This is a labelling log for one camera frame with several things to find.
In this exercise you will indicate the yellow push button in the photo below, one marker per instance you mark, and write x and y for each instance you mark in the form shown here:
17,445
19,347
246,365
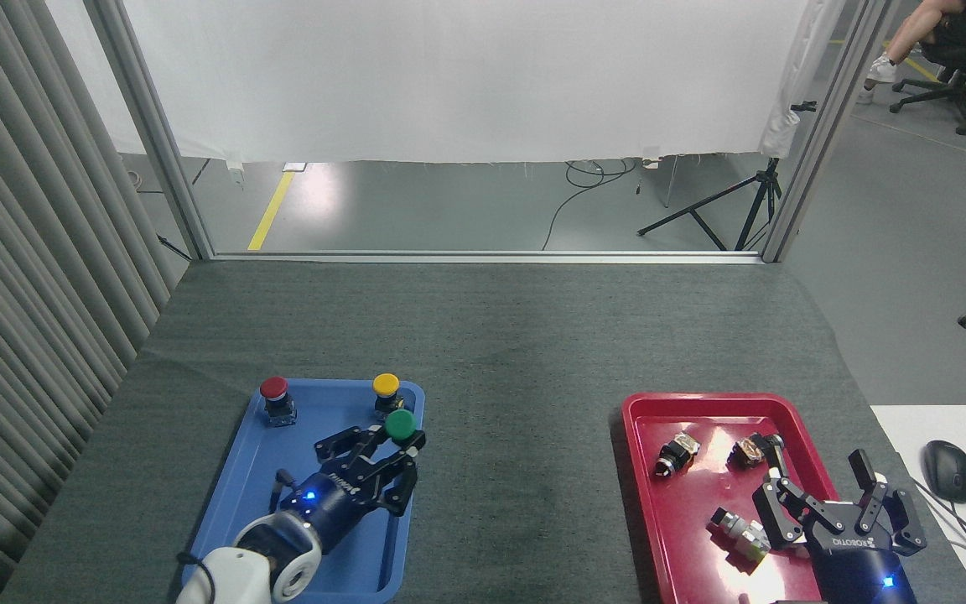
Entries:
386,385

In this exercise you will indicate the white desk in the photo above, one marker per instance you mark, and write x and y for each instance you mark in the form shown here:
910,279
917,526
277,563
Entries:
936,424

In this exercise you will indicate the grey pleated curtain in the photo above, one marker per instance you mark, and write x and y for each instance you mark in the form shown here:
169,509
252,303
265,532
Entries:
22,294

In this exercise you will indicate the silver metal post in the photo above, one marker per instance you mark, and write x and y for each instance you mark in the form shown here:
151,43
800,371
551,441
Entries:
152,126
823,126

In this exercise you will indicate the black brown switch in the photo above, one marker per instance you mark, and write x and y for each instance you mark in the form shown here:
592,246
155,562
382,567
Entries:
751,451

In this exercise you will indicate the silver metal switch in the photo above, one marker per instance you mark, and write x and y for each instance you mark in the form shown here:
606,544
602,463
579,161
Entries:
734,530

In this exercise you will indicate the black tripod stand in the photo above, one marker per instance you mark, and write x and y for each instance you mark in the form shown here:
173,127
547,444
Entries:
755,210

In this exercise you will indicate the person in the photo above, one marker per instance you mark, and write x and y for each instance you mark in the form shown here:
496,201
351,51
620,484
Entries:
911,33

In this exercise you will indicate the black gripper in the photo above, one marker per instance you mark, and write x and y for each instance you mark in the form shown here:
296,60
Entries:
336,499
860,570

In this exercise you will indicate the red push button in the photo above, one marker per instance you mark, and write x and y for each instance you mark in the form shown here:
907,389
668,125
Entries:
274,387

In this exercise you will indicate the black office chair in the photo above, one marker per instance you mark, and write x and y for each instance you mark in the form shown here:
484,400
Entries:
965,59

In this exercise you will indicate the white cloth backdrop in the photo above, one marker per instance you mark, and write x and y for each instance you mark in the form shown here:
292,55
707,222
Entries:
449,75

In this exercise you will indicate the silver metal rail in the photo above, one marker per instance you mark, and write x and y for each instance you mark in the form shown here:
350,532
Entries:
483,257

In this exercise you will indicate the black knob selector switch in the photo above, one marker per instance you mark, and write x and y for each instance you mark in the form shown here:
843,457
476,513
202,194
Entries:
674,455

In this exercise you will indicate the red plastic tray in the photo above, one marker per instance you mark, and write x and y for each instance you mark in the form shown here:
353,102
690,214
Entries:
693,503

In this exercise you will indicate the green push button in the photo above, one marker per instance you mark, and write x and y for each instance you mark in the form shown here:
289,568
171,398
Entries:
400,424

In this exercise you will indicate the black computer mouse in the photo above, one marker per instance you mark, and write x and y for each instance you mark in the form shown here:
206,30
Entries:
948,471

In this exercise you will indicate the blue plastic tray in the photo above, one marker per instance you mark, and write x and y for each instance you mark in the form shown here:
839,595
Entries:
265,470

